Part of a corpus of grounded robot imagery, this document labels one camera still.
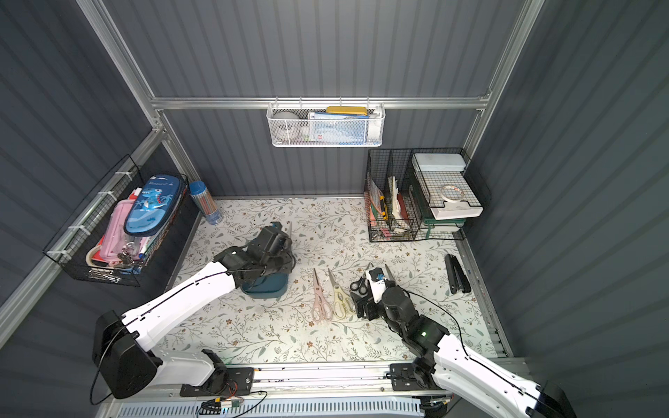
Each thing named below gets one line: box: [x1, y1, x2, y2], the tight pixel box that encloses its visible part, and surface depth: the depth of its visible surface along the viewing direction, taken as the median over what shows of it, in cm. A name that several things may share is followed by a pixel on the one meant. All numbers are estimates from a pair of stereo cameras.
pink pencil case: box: [101, 199, 149, 265], surface depth 69 cm
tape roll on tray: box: [440, 184, 464, 203], surface depth 96 cm
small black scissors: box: [350, 262, 372, 295], surface depth 95 cm
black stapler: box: [444, 253, 472, 295], surface depth 95 cm
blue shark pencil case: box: [123, 174, 188, 237], surface depth 71 cm
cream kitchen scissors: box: [327, 268, 357, 320], surface depth 91 cm
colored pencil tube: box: [189, 180, 223, 225], surface depth 104 cm
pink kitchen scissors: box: [311, 268, 332, 323], surface depth 90 cm
